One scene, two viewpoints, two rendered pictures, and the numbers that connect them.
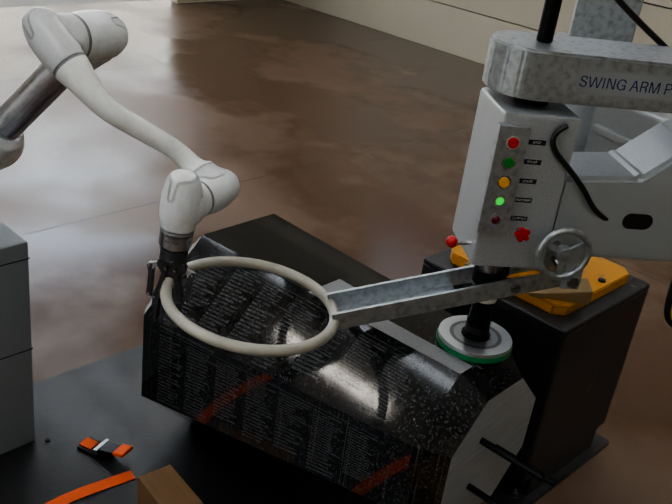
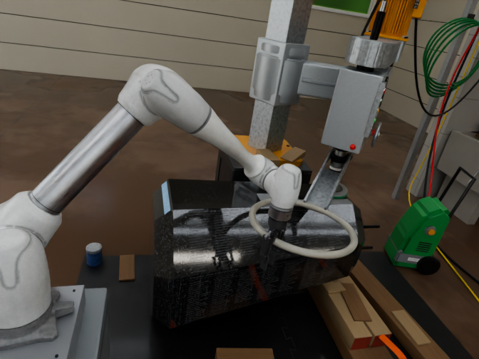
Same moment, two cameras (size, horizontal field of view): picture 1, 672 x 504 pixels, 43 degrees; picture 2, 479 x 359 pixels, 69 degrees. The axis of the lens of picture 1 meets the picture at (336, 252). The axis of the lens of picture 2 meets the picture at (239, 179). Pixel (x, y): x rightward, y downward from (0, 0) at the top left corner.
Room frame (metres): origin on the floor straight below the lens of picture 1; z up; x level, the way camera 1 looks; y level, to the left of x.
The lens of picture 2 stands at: (1.55, 1.50, 1.73)
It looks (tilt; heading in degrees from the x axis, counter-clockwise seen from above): 26 degrees down; 303
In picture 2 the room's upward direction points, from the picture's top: 9 degrees clockwise
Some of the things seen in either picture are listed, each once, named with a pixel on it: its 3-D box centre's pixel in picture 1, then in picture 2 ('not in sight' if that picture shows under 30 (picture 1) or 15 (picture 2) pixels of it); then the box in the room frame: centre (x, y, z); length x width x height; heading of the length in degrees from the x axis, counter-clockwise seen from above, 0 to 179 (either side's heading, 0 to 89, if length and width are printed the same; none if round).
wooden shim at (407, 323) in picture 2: not in sight; (410, 327); (1.42, -0.52, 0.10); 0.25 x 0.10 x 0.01; 142
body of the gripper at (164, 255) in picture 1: (172, 261); (276, 226); (2.03, 0.43, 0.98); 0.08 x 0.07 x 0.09; 86
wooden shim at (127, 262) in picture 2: not in sight; (127, 267); (3.10, 0.31, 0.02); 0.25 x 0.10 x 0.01; 142
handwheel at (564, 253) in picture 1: (558, 247); (370, 132); (2.03, -0.57, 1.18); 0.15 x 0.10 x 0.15; 101
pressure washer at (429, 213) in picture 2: not in sight; (425, 217); (1.61, -1.42, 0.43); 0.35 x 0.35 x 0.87; 33
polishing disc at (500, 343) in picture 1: (475, 336); (329, 186); (2.13, -0.43, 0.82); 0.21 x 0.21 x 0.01
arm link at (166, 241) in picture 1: (176, 237); (280, 210); (2.03, 0.43, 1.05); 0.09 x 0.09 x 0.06
